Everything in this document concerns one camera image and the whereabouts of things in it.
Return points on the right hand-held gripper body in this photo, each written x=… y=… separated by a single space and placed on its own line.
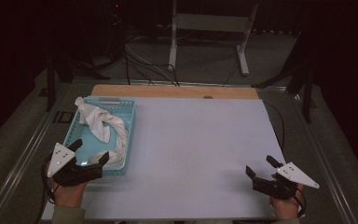
x=282 y=182

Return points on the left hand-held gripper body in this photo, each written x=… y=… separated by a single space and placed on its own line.
x=70 y=172

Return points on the light blue plastic basket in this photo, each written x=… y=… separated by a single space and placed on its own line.
x=104 y=135

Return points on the white cloth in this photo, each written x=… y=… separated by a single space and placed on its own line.
x=102 y=126

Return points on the person's left hand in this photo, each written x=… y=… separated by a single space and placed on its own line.
x=66 y=194

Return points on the person's right hand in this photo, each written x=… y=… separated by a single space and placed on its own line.
x=286 y=207

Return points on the black tripod stand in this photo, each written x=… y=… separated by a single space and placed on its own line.
x=63 y=74
x=295 y=74

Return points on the white metal stand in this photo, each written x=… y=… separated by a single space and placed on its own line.
x=209 y=34

